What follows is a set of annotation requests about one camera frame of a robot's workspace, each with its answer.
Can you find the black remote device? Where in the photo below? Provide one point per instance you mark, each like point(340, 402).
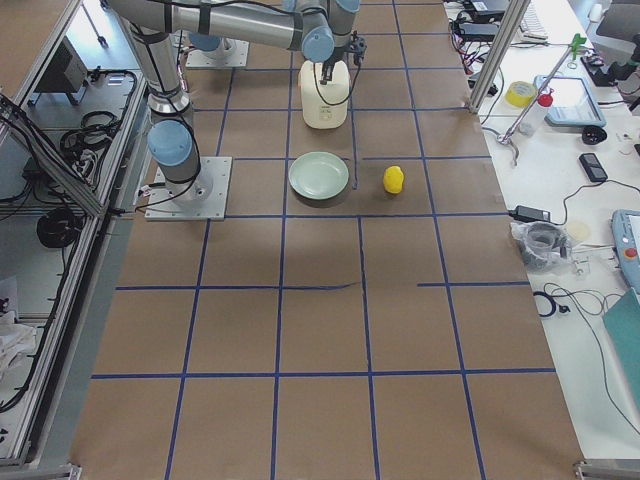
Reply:
point(593, 168)

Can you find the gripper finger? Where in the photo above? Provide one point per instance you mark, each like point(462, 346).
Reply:
point(326, 75)

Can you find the aluminium frame post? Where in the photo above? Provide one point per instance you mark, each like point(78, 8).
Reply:
point(502, 41)

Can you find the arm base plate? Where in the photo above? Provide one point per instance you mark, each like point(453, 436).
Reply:
point(205, 199)
point(197, 60)

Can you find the yellow toy potato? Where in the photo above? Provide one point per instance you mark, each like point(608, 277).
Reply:
point(393, 179)

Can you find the white rice cooker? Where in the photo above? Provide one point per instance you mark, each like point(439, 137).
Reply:
point(324, 106)

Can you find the black power adapter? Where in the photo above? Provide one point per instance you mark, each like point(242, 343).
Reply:
point(529, 214)

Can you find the teach pendant tablet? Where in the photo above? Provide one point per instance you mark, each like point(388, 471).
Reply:
point(573, 104)

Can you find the right green plate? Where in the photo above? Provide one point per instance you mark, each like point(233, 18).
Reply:
point(318, 175)

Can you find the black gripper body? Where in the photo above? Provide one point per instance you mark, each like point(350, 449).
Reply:
point(334, 54)

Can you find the yellow tape roll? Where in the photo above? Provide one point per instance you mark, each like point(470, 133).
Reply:
point(520, 94)

